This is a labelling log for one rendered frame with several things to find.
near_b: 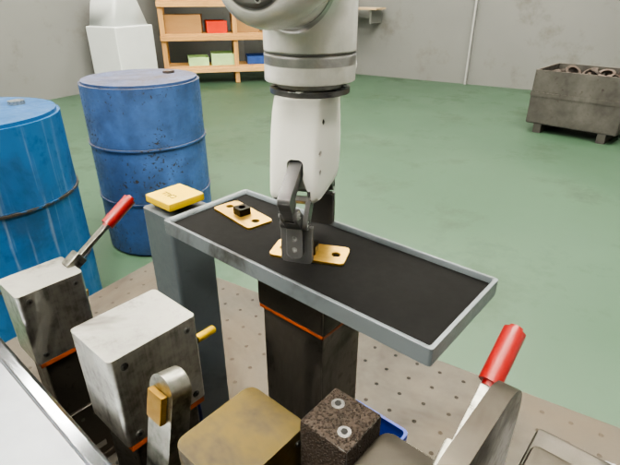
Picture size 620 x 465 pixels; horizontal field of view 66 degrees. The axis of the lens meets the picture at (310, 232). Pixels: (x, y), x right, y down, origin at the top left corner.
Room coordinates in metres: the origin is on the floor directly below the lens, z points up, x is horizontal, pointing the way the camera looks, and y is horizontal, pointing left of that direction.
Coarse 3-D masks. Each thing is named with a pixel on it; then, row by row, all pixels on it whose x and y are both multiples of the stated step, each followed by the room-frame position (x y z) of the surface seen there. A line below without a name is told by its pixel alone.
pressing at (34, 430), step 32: (0, 352) 0.47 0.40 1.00; (0, 384) 0.42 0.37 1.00; (32, 384) 0.42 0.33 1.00; (0, 416) 0.37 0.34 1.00; (32, 416) 0.37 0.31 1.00; (64, 416) 0.37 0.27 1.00; (0, 448) 0.33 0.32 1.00; (32, 448) 0.33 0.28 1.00; (64, 448) 0.33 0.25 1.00; (96, 448) 0.33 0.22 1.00
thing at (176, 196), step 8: (152, 192) 0.64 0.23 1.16; (160, 192) 0.64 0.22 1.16; (168, 192) 0.64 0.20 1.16; (176, 192) 0.64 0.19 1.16; (184, 192) 0.64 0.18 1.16; (192, 192) 0.64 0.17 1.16; (200, 192) 0.64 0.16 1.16; (152, 200) 0.62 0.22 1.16; (160, 200) 0.61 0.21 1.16; (168, 200) 0.61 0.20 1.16; (176, 200) 0.61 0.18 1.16; (184, 200) 0.61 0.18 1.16; (192, 200) 0.62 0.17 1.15; (200, 200) 0.63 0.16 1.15; (168, 208) 0.59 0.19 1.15; (176, 208) 0.60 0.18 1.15
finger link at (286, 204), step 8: (288, 168) 0.41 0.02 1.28; (296, 168) 0.41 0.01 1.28; (288, 176) 0.40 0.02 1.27; (296, 176) 0.40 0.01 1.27; (288, 184) 0.39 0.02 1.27; (296, 184) 0.39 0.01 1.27; (280, 192) 0.38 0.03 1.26; (288, 192) 0.38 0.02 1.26; (296, 192) 0.39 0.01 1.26; (280, 200) 0.38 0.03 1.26; (288, 200) 0.38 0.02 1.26; (280, 208) 0.38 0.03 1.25; (288, 208) 0.38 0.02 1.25; (288, 216) 0.38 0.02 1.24
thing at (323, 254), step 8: (280, 240) 0.48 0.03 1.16; (272, 248) 0.46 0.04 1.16; (320, 248) 0.46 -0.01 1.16; (328, 248) 0.46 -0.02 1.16; (336, 248) 0.46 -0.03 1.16; (344, 248) 0.46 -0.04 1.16; (280, 256) 0.45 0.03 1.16; (320, 256) 0.44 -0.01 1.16; (328, 256) 0.44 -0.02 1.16; (336, 256) 0.44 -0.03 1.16; (344, 256) 0.44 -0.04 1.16; (328, 264) 0.43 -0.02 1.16; (336, 264) 0.43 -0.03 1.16
